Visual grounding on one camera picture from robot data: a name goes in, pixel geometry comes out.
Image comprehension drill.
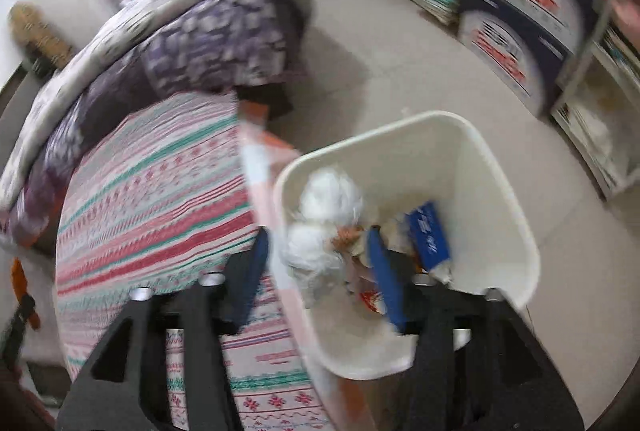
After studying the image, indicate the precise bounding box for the blue carton box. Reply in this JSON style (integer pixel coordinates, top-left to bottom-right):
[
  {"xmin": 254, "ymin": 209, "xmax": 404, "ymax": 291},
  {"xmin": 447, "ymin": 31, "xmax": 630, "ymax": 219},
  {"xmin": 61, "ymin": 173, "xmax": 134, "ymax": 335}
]
[{"xmin": 405, "ymin": 202, "xmax": 452, "ymax": 284}]

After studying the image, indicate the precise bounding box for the tissue wad with peel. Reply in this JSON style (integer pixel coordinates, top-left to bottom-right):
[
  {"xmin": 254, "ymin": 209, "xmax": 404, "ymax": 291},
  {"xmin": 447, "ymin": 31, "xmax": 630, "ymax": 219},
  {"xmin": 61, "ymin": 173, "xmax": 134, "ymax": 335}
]
[{"xmin": 284, "ymin": 221, "xmax": 362, "ymax": 309}]

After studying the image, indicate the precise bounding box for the tissue ball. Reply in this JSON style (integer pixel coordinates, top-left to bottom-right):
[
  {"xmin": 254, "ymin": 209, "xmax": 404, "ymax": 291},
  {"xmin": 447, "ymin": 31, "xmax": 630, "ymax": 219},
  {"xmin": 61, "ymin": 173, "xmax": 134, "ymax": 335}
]
[{"xmin": 298, "ymin": 167, "xmax": 364, "ymax": 226}]

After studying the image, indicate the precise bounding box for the torn red white packaging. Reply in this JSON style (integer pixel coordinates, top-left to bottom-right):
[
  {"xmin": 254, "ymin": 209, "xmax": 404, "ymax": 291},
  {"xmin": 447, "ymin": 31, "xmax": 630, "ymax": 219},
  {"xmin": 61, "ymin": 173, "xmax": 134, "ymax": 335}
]
[{"xmin": 345, "ymin": 257, "xmax": 387, "ymax": 316}]

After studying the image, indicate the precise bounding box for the white trash bin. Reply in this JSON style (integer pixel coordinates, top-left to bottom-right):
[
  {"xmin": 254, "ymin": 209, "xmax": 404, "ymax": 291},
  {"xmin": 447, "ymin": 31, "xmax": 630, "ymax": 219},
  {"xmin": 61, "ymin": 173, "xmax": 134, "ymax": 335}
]
[{"xmin": 273, "ymin": 110, "xmax": 540, "ymax": 381}]

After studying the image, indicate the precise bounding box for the patterned tablecloth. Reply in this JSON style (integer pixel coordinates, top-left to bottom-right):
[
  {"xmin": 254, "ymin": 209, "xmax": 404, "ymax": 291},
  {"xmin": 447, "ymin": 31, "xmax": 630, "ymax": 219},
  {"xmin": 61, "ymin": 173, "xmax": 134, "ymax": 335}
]
[{"xmin": 52, "ymin": 89, "xmax": 377, "ymax": 431}]

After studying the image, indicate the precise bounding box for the lower Ganten cardboard box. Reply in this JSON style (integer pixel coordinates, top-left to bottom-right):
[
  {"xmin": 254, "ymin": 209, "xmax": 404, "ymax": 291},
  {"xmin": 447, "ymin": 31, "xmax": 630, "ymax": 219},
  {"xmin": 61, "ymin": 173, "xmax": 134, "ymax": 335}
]
[{"xmin": 458, "ymin": 0, "xmax": 570, "ymax": 117}]

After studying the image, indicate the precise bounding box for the plaid coat on rack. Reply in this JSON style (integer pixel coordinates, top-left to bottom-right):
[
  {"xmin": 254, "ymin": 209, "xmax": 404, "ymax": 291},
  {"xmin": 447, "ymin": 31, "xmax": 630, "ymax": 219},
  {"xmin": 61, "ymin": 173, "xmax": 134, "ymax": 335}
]
[{"xmin": 8, "ymin": 1, "xmax": 76, "ymax": 70}]

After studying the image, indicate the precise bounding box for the bed with purple bedding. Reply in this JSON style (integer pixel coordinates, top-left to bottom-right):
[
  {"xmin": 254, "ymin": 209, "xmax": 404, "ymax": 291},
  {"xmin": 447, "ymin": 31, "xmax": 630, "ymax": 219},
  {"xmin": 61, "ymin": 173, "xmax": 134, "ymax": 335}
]
[{"xmin": 1, "ymin": 0, "xmax": 310, "ymax": 247}]

